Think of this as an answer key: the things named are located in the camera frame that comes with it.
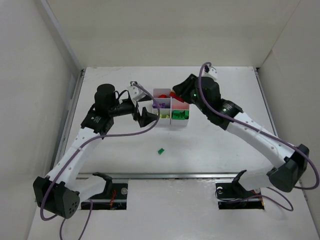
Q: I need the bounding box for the metal rail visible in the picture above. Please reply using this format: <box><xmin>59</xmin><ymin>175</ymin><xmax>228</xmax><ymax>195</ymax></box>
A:
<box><xmin>63</xmin><ymin>66</ymin><xmax>272</xmax><ymax>179</ymax></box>

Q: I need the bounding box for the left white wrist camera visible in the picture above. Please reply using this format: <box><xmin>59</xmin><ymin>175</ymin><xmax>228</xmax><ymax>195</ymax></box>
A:
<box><xmin>127</xmin><ymin>81</ymin><xmax>146</xmax><ymax>106</ymax></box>

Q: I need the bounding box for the purple cable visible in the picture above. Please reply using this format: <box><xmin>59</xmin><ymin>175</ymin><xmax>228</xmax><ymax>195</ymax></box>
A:
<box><xmin>198</xmin><ymin>61</ymin><xmax>320</xmax><ymax>212</ymax></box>
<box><xmin>40</xmin><ymin>83</ymin><xmax>161</xmax><ymax>240</ymax></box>

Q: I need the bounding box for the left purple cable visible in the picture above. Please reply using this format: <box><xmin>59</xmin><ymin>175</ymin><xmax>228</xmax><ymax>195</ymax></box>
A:
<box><xmin>40</xmin><ymin>83</ymin><xmax>161</xmax><ymax>240</ymax></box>

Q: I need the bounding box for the large red lego brick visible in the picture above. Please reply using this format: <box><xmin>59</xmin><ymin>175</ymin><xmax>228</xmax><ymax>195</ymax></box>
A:
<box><xmin>169</xmin><ymin>91</ymin><xmax>185</xmax><ymax>103</ymax></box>

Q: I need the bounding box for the purple lego plate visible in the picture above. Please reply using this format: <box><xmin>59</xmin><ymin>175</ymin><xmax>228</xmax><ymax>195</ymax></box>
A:
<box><xmin>152</xmin><ymin>102</ymin><xmax>166</xmax><ymax>109</ymax></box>

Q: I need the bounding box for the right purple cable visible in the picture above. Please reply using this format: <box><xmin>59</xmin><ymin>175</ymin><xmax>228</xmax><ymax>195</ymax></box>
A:
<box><xmin>198</xmin><ymin>61</ymin><xmax>320</xmax><ymax>212</ymax></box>

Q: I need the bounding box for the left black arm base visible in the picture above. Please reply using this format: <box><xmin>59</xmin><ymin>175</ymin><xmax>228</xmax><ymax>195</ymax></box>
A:
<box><xmin>90</xmin><ymin>172</ymin><xmax>128</xmax><ymax>211</ymax></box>

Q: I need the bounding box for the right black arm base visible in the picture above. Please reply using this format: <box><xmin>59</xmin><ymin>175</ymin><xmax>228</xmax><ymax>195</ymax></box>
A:
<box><xmin>215</xmin><ymin>170</ymin><xmax>265</xmax><ymax>210</ymax></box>

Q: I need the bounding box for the lime green lego brick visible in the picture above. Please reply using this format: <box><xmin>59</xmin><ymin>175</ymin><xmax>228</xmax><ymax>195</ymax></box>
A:
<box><xmin>160</xmin><ymin>114</ymin><xmax>170</xmax><ymax>119</ymax></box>

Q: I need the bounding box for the white divided sorting container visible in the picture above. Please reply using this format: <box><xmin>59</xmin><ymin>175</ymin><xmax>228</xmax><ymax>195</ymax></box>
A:
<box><xmin>152</xmin><ymin>88</ymin><xmax>190</xmax><ymax>127</ymax></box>

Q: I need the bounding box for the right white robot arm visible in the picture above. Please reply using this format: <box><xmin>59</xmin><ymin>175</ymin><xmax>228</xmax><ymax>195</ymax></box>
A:
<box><xmin>172</xmin><ymin>74</ymin><xmax>309</xmax><ymax>199</ymax></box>

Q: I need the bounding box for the small green lego piece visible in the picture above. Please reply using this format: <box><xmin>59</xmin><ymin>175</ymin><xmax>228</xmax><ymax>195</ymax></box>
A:
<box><xmin>157</xmin><ymin>148</ymin><xmax>165</xmax><ymax>155</ymax></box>

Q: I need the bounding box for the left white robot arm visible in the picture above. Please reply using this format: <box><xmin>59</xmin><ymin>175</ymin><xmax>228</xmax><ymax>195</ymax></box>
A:
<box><xmin>33</xmin><ymin>81</ymin><xmax>160</xmax><ymax>221</ymax></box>

